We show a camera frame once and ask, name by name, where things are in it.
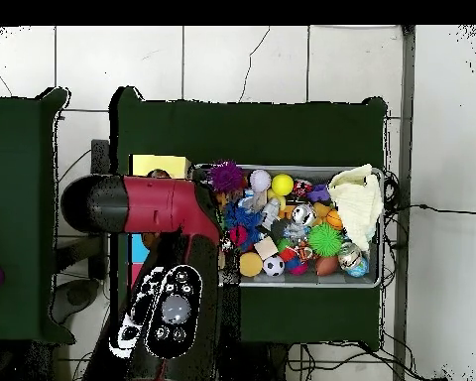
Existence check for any grey metal pole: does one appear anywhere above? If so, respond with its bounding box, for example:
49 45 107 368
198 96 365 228
392 25 417 381

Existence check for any grey rounded floor object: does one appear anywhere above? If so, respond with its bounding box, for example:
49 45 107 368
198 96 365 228
49 277 101 324

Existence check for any purple spiky fish toy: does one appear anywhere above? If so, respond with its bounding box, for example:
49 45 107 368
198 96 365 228
207 159 246 194

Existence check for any crushed silver can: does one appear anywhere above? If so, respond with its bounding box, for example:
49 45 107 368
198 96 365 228
292 202 317 227

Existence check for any black cable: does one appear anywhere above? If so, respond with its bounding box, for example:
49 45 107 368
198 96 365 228
384 202 476 215

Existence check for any small soccer ball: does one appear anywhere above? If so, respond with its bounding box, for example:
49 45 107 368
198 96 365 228
262 254 286 278

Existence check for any yellow smiley ball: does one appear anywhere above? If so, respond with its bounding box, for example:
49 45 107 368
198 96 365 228
271 173 296 196

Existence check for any white baseball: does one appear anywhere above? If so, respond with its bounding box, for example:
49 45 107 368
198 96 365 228
249 169 273 192

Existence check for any green puffer ball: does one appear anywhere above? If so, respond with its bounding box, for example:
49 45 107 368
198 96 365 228
307 222 344 258

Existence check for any wooden box with three holes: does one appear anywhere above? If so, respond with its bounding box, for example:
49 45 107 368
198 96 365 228
127 153 192 289

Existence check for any small orange basketball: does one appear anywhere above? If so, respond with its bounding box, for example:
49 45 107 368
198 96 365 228
324 209 344 231

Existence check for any shallow metal mesh bin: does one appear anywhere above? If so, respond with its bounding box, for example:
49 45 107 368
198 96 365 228
191 163 385 290

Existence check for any cream knitted cloth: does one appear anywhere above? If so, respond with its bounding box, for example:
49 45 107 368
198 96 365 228
327 163 385 252

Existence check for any blue puffer ball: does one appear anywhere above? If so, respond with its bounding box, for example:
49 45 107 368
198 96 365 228
224 201 265 251

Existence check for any orange round sponge disc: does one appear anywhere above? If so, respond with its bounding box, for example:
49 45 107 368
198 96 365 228
238 252 264 278

